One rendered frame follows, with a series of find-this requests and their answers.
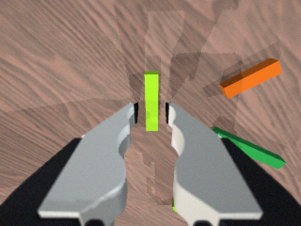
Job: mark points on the orange rod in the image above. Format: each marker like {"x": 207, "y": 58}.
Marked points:
{"x": 251, "y": 77}

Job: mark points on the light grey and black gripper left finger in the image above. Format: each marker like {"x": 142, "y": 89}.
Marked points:
{"x": 85, "y": 180}

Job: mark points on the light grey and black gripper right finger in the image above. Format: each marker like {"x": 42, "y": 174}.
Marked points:
{"x": 215, "y": 180}

